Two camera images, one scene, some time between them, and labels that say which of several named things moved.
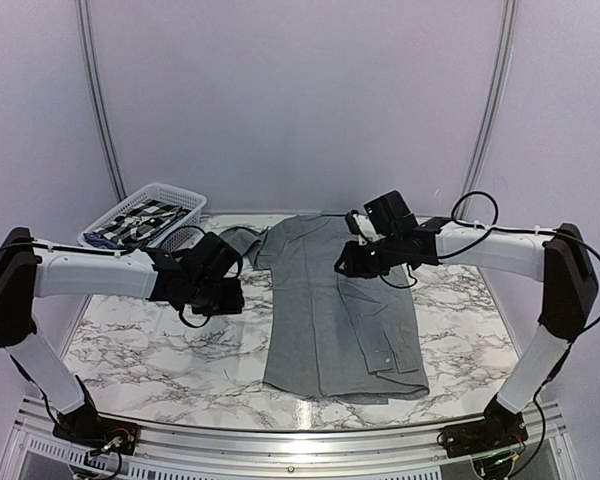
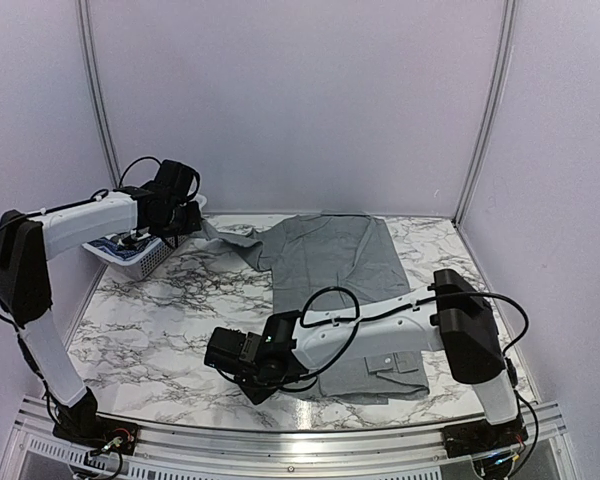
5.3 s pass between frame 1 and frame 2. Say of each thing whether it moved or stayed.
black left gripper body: moved
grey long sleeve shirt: stayed
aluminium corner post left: stayed
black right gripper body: moved
